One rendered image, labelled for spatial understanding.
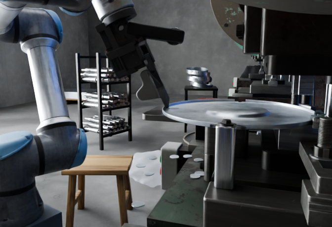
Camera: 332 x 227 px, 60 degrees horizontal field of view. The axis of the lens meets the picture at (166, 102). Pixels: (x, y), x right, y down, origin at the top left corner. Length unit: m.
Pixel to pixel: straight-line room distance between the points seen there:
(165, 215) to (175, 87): 7.05
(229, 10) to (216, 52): 5.34
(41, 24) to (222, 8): 1.22
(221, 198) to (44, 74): 0.70
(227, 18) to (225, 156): 1.57
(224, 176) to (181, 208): 0.11
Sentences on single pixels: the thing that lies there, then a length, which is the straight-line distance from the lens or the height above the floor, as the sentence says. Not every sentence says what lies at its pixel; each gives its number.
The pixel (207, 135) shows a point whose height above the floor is 0.74.
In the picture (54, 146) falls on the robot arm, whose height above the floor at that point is 0.64.
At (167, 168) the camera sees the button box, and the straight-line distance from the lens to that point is 0.87.
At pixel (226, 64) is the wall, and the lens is 7.21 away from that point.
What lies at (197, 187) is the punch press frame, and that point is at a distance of 0.57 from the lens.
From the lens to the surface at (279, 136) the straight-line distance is 0.52.
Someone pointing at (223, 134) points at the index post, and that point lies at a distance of 0.40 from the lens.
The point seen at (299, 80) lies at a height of 0.85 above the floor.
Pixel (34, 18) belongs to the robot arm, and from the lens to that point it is 1.02.
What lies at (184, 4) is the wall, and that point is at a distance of 7.51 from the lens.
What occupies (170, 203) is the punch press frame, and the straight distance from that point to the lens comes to 0.51.
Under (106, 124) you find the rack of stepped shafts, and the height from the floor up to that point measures 0.25.
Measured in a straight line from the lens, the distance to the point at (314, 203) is 0.37.
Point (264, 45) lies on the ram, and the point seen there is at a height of 0.91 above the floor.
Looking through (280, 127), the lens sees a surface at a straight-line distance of 0.46.
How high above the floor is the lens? 0.88
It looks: 8 degrees down
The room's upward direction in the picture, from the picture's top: straight up
